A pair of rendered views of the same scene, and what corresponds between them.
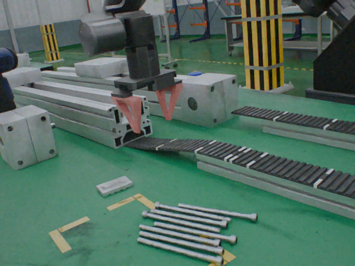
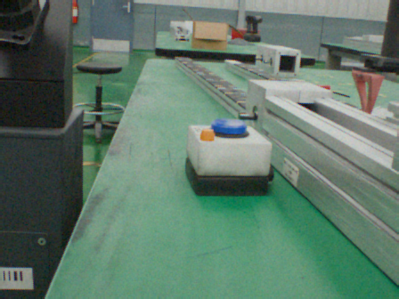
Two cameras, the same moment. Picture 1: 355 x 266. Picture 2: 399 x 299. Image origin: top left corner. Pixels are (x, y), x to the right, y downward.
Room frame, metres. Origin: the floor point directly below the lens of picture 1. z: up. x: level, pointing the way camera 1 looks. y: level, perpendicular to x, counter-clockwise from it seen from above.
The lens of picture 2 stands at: (1.45, 0.16, 0.97)
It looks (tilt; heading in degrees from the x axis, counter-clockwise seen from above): 15 degrees down; 209
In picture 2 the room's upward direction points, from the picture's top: 4 degrees clockwise
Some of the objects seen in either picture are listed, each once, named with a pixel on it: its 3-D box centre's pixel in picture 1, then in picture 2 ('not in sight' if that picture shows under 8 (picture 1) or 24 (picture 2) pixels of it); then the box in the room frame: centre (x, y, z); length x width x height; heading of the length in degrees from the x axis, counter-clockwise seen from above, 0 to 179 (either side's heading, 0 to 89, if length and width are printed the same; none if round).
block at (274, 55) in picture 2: not in sight; (279, 62); (-0.15, -0.46, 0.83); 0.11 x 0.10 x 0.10; 132
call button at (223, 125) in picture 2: (195, 75); (228, 129); (0.98, -0.07, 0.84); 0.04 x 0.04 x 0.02
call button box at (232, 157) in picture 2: not in sight; (232, 157); (0.98, -0.07, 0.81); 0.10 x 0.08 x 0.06; 131
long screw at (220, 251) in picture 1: (179, 242); not in sight; (0.33, 0.01, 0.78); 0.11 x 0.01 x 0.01; 59
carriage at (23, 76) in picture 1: (18, 80); not in sight; (1.17, 0.51, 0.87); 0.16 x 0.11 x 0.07; 41
